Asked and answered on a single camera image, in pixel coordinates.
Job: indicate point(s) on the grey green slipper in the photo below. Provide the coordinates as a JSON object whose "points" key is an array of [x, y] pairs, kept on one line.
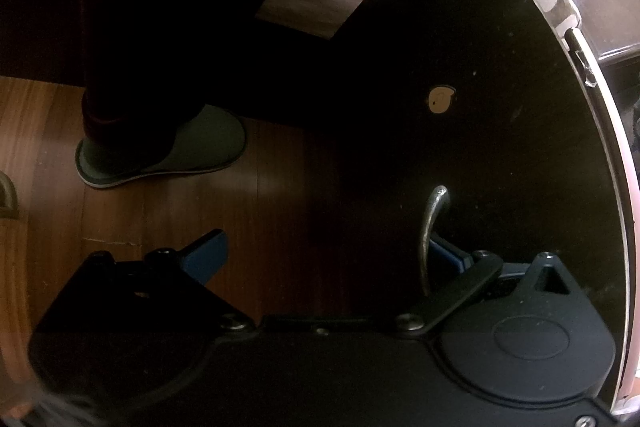
{"points": [[200, 147]]}

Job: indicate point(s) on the round beige sticker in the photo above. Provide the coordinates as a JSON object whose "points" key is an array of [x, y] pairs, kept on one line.
{"points": [[440, 100]]}

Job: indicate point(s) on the black drawer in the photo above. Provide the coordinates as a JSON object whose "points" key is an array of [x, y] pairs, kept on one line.
{"points": [[500, 132]]}

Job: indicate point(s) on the person's dark trouser leg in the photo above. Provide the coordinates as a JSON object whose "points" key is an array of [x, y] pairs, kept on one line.
{"points": [[165, 7]]}

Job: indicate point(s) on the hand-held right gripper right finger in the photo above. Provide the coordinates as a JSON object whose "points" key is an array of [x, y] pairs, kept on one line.
{"points": [[449, 257]]}

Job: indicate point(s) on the dark curved metal object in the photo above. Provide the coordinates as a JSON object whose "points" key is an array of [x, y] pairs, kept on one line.
{"points": [[7, 198]]}

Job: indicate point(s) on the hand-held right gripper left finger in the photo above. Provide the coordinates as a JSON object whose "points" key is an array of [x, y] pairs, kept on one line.
{"points": [[206, 258]]}

